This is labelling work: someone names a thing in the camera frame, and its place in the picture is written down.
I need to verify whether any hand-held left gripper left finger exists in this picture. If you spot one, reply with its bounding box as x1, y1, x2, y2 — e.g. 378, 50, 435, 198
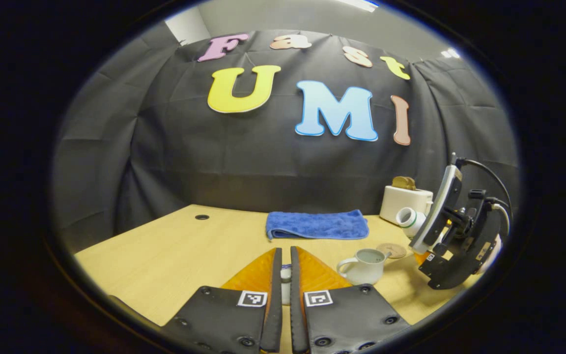
161, 247, 283, 354

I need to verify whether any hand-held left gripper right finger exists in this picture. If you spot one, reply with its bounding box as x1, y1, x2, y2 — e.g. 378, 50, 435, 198
290, 246, 411, 354

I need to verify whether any round wooden coaster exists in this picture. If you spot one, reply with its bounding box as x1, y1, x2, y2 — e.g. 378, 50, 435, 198
376, 243, 407, 260

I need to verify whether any white plastic water bottle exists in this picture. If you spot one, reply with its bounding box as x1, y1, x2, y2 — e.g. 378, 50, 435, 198
395, 206, 428, 240

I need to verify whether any white ceramic teacup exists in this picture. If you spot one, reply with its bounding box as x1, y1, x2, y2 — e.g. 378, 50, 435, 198
337, 248, 393, 286

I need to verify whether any white toaster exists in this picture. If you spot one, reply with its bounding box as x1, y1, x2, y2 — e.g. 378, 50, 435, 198
379, 185, 434, 226

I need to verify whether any blue towel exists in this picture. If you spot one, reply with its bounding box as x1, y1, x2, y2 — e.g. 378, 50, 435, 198
265, 209, 369, 241

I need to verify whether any black backdrop cloth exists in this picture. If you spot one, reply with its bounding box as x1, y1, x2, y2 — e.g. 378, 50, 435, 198
52, 22, 519, 254

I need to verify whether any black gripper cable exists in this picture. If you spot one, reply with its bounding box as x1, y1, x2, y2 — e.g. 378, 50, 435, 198
455, 157, 513, 222

